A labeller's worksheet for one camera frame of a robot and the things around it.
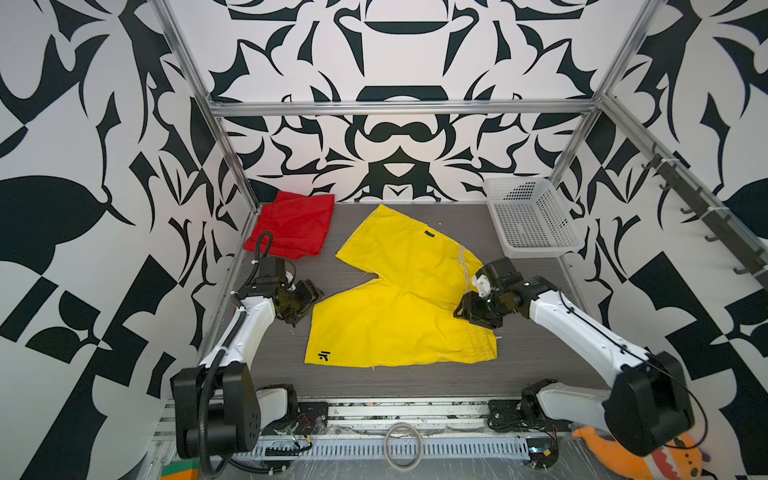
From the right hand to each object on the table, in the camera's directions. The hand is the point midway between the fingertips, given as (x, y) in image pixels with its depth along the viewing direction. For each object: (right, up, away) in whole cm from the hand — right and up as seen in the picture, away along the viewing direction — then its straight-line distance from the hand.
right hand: (462, 313), depth 82 cm
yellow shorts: (-15, -3, +12) cm, 19 cm away
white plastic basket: (+35, +28, +34) cm, 56 cm away
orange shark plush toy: (+40, -25, -19) cm, 51 cm away
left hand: (-40, +4, +4) cm, 40 cm away
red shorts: (-54, +25, +29) cm, 66 cm away
